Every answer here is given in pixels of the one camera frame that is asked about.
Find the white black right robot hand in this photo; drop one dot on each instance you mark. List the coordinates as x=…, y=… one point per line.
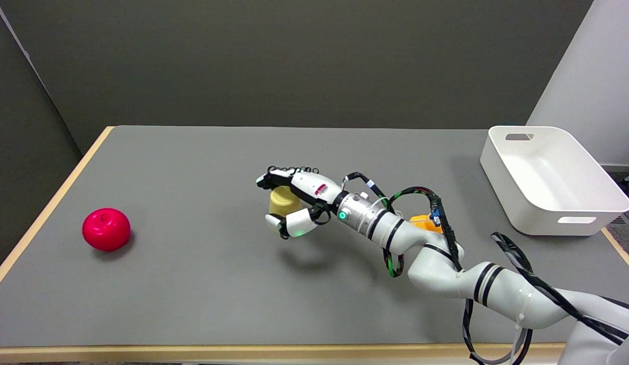
x=304, y=195

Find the pale yellow cup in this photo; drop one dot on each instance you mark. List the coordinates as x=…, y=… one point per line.
x=284, y=201

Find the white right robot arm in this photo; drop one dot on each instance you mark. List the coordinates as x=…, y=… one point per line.
x=446, y=263

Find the orange rubber duck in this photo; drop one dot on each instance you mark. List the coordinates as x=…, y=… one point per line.
x=426, y=223

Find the red apple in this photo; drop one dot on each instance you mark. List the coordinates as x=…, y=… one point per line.
x=106, y=229

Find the white plastic bin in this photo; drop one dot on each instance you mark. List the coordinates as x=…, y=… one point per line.
x=552, y=177

